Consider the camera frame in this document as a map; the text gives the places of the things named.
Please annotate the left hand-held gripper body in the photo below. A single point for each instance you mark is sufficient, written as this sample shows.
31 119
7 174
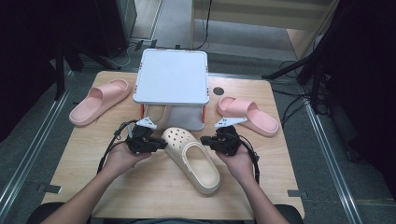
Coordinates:
140 140

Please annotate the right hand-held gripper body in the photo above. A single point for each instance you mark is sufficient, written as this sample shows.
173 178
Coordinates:
229 141

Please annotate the pink slipper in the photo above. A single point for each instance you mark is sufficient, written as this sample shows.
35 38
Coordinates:
252 116
99 101

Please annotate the white shoe rack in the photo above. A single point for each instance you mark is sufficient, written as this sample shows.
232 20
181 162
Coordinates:
172 77

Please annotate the person's right hand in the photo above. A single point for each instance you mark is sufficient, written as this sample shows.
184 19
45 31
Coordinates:
239 166

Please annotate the person's left hand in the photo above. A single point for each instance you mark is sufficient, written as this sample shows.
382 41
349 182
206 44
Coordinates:
121 161

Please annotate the black round table grommet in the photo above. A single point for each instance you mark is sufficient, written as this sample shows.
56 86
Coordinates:
218 91

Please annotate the grey tape strip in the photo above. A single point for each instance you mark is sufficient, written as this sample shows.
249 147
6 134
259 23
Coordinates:
49 188
297 193

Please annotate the black tripod stand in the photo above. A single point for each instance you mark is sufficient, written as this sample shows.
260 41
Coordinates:
314 62
60 71

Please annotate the light wooden partition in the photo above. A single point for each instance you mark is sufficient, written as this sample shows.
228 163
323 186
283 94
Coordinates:
264 15

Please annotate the metal floor rail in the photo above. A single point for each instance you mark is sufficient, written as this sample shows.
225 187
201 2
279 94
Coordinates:
28 161
330 158

